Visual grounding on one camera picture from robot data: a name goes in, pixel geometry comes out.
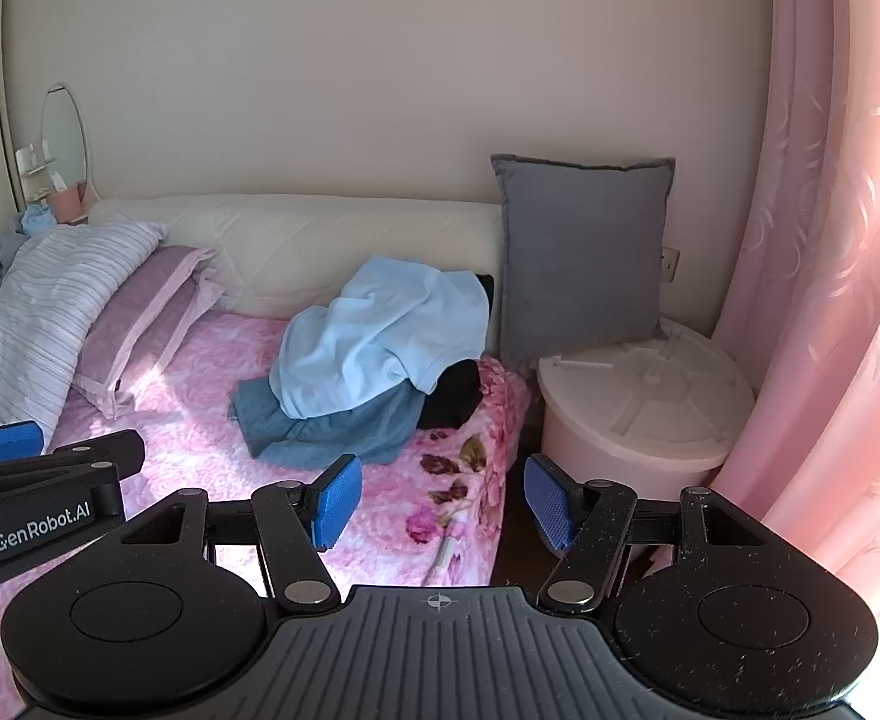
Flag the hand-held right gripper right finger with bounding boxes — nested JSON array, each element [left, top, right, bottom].
[[524, 454, 772, 612]]

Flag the pink floral blanket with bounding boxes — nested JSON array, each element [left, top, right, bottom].
[[0, 311, 534, 616]]

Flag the blue clothes heap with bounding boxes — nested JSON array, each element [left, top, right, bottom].
[[0, 206, 58, 282]]

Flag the light blue sweatshirt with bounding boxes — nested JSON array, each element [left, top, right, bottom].
[[269, 256, 491, 421]]

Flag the small white shelf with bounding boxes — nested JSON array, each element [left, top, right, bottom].
[[16, 142, 58, 175]]

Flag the pink pillow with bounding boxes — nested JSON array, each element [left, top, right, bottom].
[[71, 244, 225, 421]]

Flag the striped white duvet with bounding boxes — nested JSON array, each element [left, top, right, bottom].
[[0, 214, 169, 451]]

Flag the oval mirror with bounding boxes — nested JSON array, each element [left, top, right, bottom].
[[38, 84, 92, 200]]

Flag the pink curtain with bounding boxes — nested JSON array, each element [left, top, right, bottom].
[[710, 0, 880, 698]]

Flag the blue-grey garment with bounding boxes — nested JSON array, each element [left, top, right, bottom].
[[228, 375, 427, 470]]

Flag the cream padded headboard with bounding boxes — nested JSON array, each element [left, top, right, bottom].
[[87, 195, 504, 320]]

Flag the pink lidded round bin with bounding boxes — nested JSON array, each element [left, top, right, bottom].
[[536, 317, 757, 563]]

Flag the black garment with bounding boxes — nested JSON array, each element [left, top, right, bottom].
[[417, 274, 495, 432]]

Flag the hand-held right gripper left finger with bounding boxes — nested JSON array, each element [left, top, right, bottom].
[[122, 454, 364, 611]]

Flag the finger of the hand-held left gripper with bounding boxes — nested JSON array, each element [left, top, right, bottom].
[[0, 422, 45, 470], [0, 431, 146, 500]]

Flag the grey cushion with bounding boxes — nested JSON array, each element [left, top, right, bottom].
[[489, 154, 677, 370]]

